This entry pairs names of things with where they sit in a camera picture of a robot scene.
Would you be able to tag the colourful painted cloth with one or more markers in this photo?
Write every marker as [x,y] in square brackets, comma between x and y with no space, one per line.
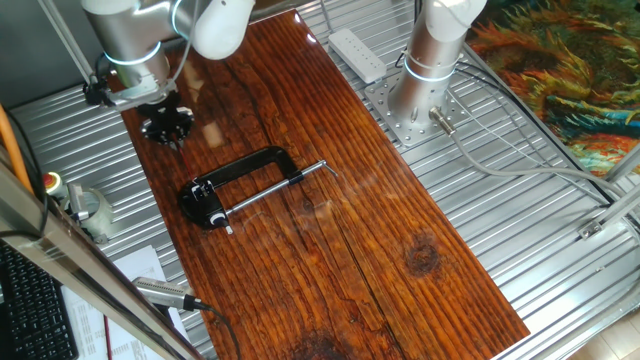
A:
[565,65]

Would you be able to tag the white power strip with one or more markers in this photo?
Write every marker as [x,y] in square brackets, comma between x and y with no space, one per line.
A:
[357,55]

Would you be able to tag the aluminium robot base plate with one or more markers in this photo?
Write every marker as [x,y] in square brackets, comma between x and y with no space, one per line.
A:
[415,132]

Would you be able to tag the brown wooden board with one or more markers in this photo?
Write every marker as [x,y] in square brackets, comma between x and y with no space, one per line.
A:
[350,275]

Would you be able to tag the black keyboard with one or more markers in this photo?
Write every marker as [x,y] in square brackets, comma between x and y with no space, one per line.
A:
[35,310]

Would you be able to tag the aluminium frame post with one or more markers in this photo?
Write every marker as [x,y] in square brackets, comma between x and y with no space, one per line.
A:
[65,42]

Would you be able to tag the printed paper sheet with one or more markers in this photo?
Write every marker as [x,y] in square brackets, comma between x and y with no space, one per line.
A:
[140,265]

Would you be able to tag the aluminium profile strut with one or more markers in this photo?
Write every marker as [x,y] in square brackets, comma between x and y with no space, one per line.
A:
[615,205]

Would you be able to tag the orange tube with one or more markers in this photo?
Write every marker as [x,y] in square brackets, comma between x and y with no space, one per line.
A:
[11,145]

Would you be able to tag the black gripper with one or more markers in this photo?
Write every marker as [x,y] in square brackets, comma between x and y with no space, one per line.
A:
[167,120]

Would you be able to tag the black C-clamp with steel screw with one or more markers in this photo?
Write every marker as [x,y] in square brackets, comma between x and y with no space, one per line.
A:
[277,155]

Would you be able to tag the aluminium frame bar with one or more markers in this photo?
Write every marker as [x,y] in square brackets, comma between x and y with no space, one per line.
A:
[75,255]

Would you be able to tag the silver handheld device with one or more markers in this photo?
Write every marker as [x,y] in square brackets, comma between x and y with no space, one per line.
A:
[160,292]

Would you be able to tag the red emergency stop button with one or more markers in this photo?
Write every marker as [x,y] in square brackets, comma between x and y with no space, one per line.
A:
[51,181]

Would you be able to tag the clear tape roll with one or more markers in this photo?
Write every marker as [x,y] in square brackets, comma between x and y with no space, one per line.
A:
[102,220]

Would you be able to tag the red pen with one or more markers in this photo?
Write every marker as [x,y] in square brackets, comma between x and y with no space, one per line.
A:
[107,340]

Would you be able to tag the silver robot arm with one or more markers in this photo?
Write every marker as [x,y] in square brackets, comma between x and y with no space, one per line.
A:
[130,30]

